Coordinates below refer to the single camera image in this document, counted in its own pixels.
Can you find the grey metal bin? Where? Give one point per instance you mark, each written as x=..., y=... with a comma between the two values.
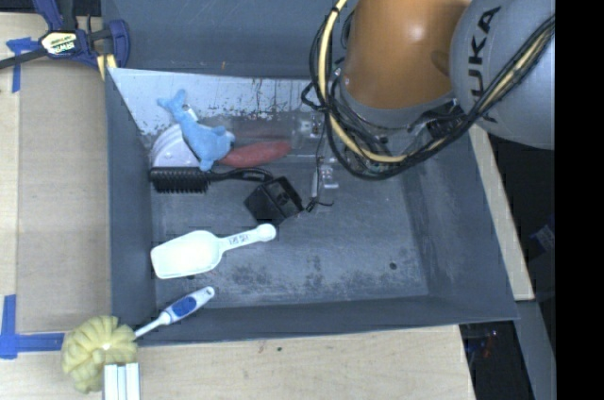
x=330, y=256

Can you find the black power adapter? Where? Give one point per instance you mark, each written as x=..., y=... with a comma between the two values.
x=273, y=202

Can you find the blue toy whale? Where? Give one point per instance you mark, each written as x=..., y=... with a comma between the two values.
x=203, y=138

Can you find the black hairbrush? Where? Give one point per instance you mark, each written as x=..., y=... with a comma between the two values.
x=179, y=179

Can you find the white plastic scoop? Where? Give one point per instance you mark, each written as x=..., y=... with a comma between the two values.
x=189, y=252

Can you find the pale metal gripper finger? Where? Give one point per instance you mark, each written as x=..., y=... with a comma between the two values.
x=313, y=126
x=326, y=175

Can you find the white round lid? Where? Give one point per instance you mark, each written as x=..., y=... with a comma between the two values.
x=167, y=150

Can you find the red-brown toy sweet potato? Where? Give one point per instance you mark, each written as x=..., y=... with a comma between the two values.
x=257, y=153

